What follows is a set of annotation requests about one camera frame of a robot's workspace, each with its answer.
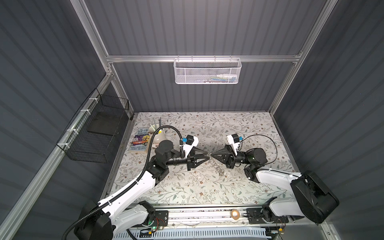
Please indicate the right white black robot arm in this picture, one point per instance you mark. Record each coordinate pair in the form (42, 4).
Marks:
(309, 197)

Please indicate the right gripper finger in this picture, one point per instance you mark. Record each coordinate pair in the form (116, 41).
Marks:
(221, 158)
(220, 152)

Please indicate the colourful paperback book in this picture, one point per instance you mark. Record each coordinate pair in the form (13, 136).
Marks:
(140, 141)

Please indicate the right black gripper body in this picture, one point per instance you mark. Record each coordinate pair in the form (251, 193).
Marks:
(232, 162)

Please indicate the white wire mesh basket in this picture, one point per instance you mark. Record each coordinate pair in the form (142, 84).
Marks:
(211, 71)

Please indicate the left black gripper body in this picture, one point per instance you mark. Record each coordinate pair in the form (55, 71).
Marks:
(189, 162)

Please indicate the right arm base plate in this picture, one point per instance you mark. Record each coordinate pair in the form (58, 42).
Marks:
(263, 216)

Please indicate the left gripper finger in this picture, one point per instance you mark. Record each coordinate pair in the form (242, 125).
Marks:
(199, 153)
(200, 161)

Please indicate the black wire mesh basket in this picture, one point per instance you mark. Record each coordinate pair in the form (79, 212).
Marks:
(97, 135)

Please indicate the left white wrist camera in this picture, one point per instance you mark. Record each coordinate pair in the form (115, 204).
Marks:
(188, 143)

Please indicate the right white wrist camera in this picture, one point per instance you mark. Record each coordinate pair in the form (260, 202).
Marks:
(234, 141)

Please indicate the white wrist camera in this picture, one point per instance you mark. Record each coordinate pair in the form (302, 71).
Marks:
(188, 143)
(234, 141)

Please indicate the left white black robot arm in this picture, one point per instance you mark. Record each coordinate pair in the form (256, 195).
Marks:
(113, 215)

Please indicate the roll of tape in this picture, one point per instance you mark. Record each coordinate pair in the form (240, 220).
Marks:
(235, 214)

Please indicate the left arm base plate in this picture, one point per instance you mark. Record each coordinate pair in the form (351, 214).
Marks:
(156, 219)

